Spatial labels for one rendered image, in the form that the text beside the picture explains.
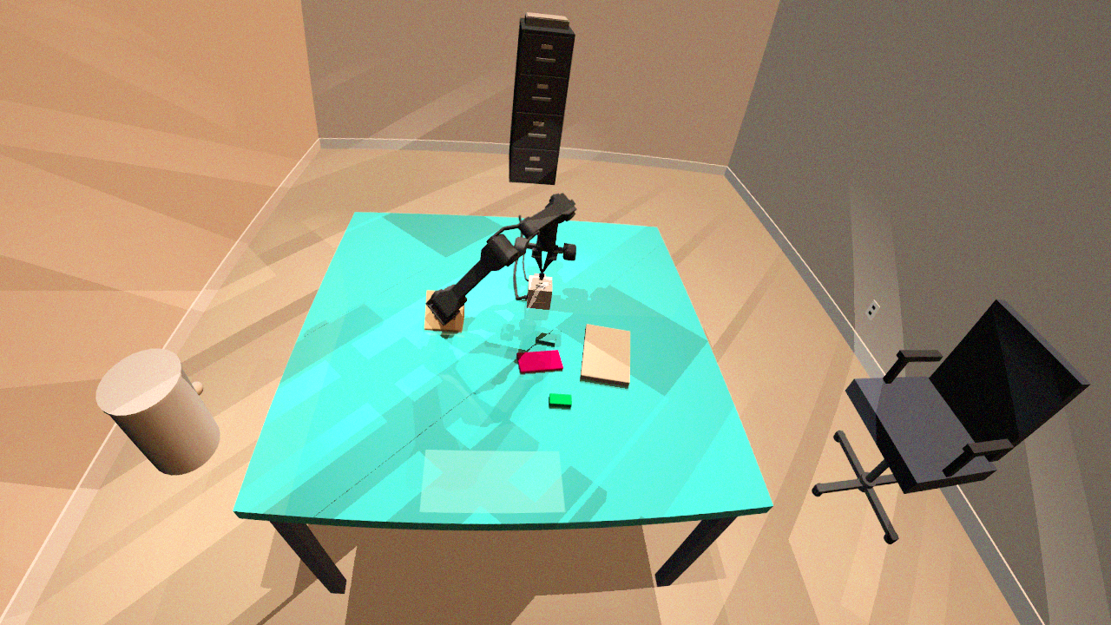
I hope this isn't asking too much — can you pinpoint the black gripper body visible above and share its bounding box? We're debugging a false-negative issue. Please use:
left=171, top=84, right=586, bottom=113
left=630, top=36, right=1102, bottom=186
left=514, top=231, right=575, bottom=261

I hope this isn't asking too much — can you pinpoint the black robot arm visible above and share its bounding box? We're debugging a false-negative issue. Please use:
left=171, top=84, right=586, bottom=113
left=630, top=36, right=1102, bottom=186
left=426, top=193, right=577, bottom=326

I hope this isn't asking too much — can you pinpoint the pink flat rectangular block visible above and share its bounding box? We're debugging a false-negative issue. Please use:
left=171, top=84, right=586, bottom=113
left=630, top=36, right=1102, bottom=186
left=516, top=350, right=563, bottom=374

